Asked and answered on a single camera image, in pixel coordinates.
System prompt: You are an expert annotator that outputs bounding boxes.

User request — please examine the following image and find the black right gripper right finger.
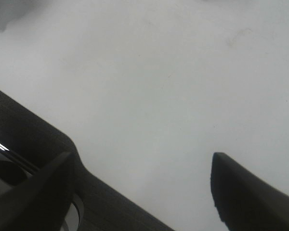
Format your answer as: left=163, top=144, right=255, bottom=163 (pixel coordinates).
left=210, top=153, right=289, bottom=231

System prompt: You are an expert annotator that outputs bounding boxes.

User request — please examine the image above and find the white microwave oven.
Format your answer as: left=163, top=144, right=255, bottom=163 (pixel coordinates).
left=0, top=0, right=39, bottom=32

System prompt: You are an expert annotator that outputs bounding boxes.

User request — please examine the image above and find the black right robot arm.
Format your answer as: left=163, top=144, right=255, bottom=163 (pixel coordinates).
left=0, top=91, right=289, bottom=231

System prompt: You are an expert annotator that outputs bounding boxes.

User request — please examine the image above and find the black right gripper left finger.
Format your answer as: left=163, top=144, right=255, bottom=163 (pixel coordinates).
left=0, top=152, right=75, bottom=231

